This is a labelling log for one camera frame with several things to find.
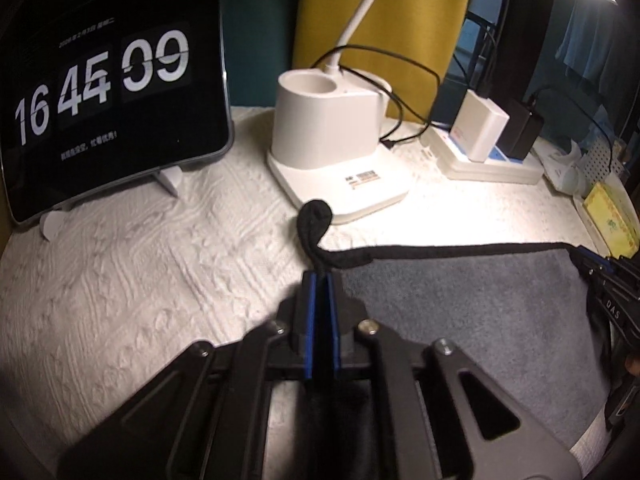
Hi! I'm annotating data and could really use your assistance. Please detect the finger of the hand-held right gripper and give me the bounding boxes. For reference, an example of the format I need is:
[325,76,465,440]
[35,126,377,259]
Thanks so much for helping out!
[569,244,640,277]
[580,265,640,306]

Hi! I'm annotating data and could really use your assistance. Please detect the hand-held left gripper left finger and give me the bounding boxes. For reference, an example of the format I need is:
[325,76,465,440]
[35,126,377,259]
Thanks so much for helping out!
[57,270,318,480]

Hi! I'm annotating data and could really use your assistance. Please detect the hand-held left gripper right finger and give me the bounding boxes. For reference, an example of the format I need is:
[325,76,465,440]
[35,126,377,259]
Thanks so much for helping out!
[327,272,584,480]

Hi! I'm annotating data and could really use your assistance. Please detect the grey towel with black edge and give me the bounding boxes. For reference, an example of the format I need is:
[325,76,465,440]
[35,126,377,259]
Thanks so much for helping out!
[295,200,618,461]

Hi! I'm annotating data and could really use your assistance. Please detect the yellow tissue box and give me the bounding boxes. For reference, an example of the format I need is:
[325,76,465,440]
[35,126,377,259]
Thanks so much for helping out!
[581,181,640,257]

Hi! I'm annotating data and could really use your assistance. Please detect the white plastic bag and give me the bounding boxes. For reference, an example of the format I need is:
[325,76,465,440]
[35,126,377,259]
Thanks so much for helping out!
[540,141,587,195]

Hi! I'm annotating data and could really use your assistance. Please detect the white perforated basket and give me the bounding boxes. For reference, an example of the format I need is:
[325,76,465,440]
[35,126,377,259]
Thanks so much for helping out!
[574,134,627,197]

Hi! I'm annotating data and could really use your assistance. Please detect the white power strip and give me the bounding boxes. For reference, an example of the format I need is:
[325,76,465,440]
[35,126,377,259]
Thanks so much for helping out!
[419,124,546,182]

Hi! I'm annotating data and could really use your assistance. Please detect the black charger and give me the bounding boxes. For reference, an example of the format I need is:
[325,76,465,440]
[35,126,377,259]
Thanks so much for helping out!
[499,100,546,160]

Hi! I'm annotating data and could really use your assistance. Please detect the white textured table cloth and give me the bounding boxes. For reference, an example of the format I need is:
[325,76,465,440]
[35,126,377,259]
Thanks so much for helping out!
[0,105,617,480]

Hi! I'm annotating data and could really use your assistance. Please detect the white charger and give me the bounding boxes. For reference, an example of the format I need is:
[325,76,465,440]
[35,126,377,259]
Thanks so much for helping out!
[449,91,511,164]

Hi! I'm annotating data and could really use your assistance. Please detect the white desk lamp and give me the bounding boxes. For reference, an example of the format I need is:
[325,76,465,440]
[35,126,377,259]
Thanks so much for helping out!
[266,0,621,225]

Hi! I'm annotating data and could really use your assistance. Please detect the white tablet stand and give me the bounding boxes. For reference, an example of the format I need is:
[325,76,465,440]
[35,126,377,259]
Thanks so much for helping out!
[40,167,184,242]

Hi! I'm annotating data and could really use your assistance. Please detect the blue hanging cloth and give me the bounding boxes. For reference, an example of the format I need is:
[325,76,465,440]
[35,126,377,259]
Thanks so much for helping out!
[554,0,622,82]

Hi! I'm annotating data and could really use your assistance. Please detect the yellow panel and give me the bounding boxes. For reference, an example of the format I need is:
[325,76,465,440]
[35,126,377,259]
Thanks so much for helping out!
[292,0,476,124]

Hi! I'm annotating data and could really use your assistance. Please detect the black tablet showing clock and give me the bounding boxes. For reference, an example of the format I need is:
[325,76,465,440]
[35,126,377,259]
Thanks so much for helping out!
[0,0,236,226]

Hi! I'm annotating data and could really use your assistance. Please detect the black cable of white charger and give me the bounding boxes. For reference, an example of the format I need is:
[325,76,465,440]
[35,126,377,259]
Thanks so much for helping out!
[477,0,517,97]

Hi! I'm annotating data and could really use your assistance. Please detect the black lamp cable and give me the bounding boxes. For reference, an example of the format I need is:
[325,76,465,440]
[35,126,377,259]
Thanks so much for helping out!
[312,44,442,152]

